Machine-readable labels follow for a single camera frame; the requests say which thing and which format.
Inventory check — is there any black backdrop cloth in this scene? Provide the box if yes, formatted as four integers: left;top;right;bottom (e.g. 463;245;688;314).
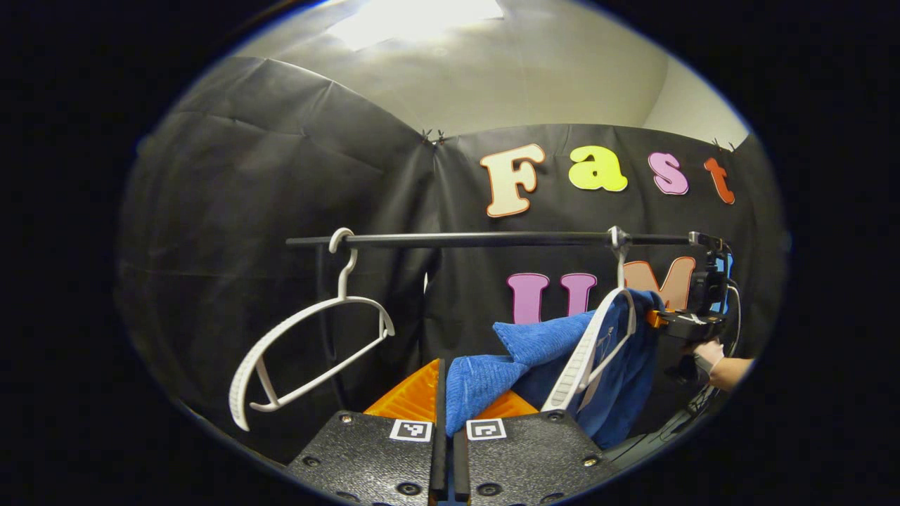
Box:
116;56;785;465

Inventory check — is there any white clothes hanger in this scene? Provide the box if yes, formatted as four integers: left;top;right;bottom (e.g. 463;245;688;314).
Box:
229;227;396;432
540;226;637;413

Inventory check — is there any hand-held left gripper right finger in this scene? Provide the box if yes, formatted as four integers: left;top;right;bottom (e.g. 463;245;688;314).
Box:
454;390;619;506

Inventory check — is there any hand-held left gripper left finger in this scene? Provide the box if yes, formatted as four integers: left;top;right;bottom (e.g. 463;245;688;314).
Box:
285;358;448;506

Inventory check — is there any blue corduroy shirt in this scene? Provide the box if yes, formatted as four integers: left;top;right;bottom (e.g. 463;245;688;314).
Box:
445;288;665;450

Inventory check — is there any black clothes rack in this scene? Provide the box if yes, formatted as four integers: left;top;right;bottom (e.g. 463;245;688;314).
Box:
286;231;728;408

